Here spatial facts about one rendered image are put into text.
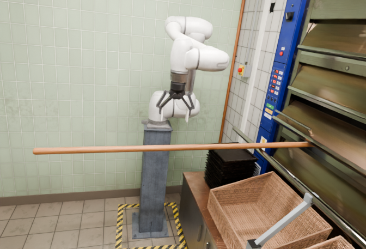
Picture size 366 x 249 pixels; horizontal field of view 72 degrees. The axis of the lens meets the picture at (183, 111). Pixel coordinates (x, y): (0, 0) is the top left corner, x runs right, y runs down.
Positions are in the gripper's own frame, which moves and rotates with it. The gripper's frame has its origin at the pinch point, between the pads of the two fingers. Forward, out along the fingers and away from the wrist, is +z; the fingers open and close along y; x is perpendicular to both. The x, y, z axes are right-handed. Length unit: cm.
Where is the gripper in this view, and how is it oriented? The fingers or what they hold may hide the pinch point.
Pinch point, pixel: (174, 119)
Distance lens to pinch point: 133.4
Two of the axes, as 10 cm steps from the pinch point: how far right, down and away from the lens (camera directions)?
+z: -1.2, 9.4, 3.3
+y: -9.8, -0.5, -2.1
